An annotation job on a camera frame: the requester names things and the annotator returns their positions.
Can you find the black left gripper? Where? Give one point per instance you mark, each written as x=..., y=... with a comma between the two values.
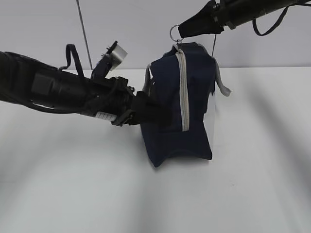
x=114, y=100

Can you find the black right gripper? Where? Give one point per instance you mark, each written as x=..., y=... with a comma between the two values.
x=211, y=19

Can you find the navy and white lunch bag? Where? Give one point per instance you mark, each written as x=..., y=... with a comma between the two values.
x=182, y=81

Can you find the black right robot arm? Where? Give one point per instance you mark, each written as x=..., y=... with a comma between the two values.
x=244, y=11

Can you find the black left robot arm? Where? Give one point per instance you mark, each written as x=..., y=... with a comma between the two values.
x=38, y=86

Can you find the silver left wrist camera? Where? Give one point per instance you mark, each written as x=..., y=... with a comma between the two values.
x=113, y=57

